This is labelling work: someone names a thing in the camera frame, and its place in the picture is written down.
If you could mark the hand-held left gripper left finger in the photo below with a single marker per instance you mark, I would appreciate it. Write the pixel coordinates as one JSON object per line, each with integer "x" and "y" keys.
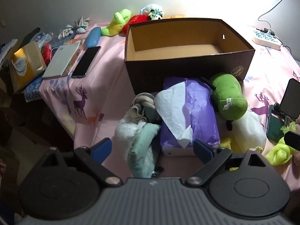
{"x": 100, "y": 148}

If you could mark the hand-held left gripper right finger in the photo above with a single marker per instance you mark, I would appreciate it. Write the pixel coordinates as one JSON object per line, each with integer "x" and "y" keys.
{"x": 203, "y": 152}

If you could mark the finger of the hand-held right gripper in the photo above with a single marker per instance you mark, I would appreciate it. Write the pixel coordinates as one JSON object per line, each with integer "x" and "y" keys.
{"x": 293, "y": 140}

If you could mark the yellow-green mesh bath sponge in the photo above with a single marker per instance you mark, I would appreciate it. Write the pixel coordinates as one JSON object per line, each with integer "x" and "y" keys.
{"x": 279, "y": 154}

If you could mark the white fluffy sock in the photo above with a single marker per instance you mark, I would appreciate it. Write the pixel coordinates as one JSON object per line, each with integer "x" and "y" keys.
{"x": 124, "y": 133}

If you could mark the mint green cloth pouch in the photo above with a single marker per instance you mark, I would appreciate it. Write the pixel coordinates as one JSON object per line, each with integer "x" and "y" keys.
{"x": 140, "y": 154}

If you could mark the grey fleece sock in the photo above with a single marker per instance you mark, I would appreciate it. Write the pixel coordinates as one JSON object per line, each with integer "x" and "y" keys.
{"x": 143, "y": 107}

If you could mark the dark green plush toy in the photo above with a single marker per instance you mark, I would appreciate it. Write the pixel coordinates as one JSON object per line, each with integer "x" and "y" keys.
{"x": 229, "y": 91}

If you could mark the brown cardboard box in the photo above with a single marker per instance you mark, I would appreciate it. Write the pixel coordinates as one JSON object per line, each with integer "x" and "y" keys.
{"x": 187, "y": 68}

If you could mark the purple tissue pack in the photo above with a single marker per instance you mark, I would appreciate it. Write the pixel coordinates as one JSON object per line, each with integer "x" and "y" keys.
{"x": 201, "y": 112}

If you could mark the black smartphone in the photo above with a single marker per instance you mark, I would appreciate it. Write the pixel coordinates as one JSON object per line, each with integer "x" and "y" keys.
{"x": 85, "y": 61}
{"x": 291, "y": 98}

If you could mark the small black clip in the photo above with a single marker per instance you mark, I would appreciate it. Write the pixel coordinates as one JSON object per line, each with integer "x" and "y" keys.
{"x": 158, "y": 170}

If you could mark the pink printed bedsheet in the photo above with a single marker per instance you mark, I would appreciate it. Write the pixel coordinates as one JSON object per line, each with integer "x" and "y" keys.
{"x": 112, "y": 75}

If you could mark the blue patterned cloth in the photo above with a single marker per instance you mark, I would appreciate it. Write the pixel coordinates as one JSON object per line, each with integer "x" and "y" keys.
{"x": 34, "y": 89}

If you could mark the orange printed book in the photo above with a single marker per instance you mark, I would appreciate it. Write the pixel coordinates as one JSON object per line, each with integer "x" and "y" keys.
{"x": 78, "y": 51}

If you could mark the white power strip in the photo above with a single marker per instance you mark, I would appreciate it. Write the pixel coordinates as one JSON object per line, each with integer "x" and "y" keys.
{"x": 264, "y": 39}

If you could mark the yellow paper bag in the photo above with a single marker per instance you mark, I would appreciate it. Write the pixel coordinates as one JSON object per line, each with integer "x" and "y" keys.
{"x": 28, "y": 65}

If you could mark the red packet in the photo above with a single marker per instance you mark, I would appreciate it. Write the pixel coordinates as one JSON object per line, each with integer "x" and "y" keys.
{"x": 48, "y": 51}

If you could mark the blue glasses case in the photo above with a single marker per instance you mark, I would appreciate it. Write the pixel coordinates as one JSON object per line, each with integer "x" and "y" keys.
{"x": 93, "y": 37}

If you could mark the black charger plug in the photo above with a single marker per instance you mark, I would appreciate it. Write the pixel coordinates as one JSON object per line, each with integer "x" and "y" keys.
{"x": 267, "y": 31}

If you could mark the white gloves bundle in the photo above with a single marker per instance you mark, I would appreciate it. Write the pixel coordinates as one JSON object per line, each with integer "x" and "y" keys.
{"x": 65, "y": 31}

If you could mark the white rabbit-shaped cloth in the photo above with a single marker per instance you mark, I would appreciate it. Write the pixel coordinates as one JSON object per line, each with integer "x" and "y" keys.
{"x": 81, "y": 27}

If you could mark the clear plastic bag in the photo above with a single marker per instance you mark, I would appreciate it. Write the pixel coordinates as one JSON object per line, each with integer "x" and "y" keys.
{"x": 43, "y": 38}

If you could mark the lime green plush toy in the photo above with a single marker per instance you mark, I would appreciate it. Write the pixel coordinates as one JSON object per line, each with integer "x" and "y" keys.
{"x": 116, "y": 23}

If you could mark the red plush toy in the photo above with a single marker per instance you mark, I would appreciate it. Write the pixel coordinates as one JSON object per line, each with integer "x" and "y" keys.
{"x": 136, "y": 22}

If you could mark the dark oval object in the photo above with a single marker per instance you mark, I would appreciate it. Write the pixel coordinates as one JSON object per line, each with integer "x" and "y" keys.
{"x": 30, "y": 35}

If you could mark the panda plush toy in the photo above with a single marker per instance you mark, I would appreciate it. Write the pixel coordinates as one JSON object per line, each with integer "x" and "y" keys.
{"x": 153, "y": 11}

